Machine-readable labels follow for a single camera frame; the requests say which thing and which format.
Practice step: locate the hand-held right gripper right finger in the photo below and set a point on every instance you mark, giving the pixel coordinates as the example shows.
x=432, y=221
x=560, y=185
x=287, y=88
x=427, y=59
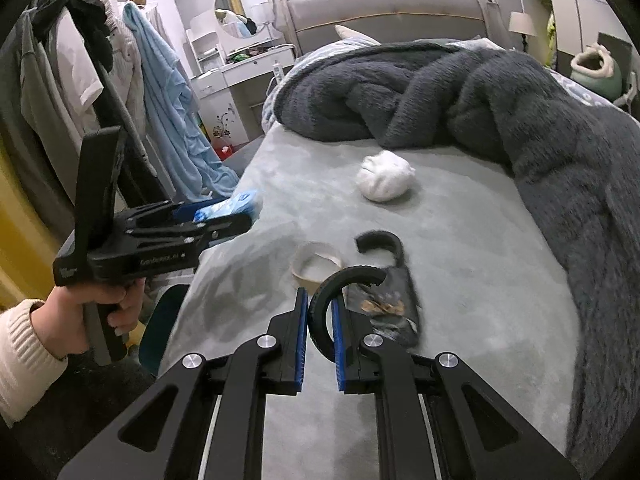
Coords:
x=339, y=360

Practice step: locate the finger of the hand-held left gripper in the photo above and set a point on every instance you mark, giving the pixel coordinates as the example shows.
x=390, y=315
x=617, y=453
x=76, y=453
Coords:
x=200, y=234
x=185, y=211

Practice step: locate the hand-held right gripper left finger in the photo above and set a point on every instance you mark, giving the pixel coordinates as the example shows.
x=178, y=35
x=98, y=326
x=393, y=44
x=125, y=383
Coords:
x=301, y=350

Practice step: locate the black curved plastic piece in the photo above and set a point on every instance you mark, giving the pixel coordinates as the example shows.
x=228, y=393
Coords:
x=316, y=310

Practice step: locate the blue tissue packet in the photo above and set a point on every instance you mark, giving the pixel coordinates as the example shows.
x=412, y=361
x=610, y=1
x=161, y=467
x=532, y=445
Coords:
x=240, y=206

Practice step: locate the dark waste bin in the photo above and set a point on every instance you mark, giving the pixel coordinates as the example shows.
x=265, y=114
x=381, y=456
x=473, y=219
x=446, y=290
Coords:
x=160, y=325

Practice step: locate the person's left forearm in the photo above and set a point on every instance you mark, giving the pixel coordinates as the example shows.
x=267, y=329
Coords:
x=20, y=355

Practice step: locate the person's left hand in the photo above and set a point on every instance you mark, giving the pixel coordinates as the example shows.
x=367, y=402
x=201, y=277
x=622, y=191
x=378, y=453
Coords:
x=67, y=320

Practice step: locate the black trousers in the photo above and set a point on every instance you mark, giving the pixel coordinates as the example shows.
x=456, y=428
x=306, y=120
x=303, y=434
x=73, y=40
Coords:
x=142, y=180

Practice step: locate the small red bottle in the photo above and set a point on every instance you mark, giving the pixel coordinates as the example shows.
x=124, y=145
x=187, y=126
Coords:
x=222, y=152

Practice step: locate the grey floor cushion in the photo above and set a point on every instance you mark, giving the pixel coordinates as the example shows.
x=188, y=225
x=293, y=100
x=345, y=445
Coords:
x=245, y=157

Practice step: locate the large cardboard tape core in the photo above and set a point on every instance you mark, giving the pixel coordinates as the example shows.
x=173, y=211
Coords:
x=332, y=261

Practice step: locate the black flat packet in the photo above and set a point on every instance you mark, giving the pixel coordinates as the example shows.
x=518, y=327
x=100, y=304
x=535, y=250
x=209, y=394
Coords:
x=400, y=285

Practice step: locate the light blue robe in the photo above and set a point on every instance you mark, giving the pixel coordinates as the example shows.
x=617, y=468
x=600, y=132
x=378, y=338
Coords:
x=165, y=90

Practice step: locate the white vanity desk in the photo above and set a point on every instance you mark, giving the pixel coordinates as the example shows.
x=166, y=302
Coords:
x=245, y=75

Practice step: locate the grey striped shirt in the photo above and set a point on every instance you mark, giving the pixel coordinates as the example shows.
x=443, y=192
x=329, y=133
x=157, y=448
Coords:
x=125, y=60

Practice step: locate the white hanging power strip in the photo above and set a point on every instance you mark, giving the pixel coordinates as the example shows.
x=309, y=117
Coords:
x=278, y=72

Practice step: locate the white shirt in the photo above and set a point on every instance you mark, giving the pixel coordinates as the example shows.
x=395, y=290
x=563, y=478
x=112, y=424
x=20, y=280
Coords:
x=75, y=70

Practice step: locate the olive green jacket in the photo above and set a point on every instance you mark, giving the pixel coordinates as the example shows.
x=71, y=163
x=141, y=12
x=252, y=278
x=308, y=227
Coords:
x=30, y=90

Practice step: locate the white crumpled tissue ball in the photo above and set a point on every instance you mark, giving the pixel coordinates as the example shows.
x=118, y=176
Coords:
x=385, y=177

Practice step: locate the blue patterned duvet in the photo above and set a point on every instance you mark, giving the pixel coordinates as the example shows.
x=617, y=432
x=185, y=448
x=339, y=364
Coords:
x=305, y=57

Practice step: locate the white vanity lamp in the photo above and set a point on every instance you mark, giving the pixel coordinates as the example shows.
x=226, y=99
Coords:
x=260, y=12

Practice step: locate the black hooded garment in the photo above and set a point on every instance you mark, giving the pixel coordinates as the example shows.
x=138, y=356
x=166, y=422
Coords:
x=90, y=15

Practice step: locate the white pillow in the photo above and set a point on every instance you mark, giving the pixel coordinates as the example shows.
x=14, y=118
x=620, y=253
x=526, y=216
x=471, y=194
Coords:
x=355, y=34

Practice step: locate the grey padded headboard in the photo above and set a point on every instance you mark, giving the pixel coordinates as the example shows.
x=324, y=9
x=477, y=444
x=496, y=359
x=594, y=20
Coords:
x=380, y=17

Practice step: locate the dark grey fleece blanket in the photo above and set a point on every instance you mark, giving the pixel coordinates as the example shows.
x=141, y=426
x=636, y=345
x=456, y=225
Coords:
x=500, y=100

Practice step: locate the white and green cat bed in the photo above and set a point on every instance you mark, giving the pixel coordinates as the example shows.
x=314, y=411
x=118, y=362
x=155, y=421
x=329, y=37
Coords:
x=595, y=77

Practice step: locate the bedside lamp with dark stem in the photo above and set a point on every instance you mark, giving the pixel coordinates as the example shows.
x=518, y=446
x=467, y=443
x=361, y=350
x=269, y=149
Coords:
x=522, y=22

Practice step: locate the yellow-green garment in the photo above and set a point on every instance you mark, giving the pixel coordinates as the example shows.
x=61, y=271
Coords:
x=551, y=35

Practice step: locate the black chair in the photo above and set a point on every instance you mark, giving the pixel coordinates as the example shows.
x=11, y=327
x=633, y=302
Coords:
x=615, y=42

